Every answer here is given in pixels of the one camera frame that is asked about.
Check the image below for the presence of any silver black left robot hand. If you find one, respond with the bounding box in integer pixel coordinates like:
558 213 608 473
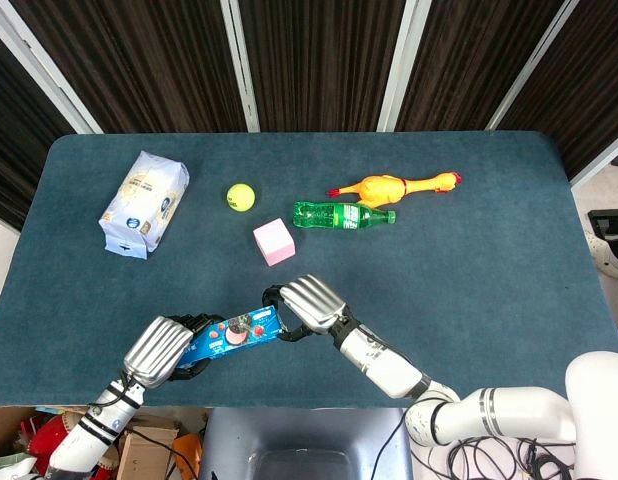
122 313 225 391

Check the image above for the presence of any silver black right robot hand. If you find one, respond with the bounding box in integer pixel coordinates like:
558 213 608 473
261 274 363 346

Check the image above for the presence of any blue snack packet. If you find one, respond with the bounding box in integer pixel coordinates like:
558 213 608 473
181 304 285 369

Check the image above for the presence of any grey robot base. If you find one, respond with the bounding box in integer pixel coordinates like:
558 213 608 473
198 407 413 480

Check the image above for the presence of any pink foam cube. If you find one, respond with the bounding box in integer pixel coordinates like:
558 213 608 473
252 217 296 267

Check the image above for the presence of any green plastic soda bottle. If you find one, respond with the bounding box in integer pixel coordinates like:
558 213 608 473
292 200 397 233

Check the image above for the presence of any orange plastic object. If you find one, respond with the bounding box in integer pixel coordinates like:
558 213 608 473
171 432 203 476

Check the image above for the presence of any teal table cover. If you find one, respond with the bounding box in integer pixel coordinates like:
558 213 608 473
0 130 618 409

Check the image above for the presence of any yellow tennis ball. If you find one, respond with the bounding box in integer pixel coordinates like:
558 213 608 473
226 183 257 213

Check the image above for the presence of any yellow rubber chicken toy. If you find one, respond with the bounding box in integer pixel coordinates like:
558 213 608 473
326 170 463 207

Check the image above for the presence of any red round drum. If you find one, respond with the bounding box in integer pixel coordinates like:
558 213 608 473
28 414 83 461

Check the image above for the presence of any white blue tissue pack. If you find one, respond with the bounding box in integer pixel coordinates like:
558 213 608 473
98 150 191 261

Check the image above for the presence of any white rounded machine shell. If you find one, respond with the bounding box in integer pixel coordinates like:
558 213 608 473
588 234 618 279

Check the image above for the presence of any black flat device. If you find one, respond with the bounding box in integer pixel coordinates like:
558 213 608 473
587 209 618 241

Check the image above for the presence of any black cable bundle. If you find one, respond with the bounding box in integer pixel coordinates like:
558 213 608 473
408 434 578 480

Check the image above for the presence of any dark folding screen white frame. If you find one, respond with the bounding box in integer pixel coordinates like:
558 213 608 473
0 0 618 231

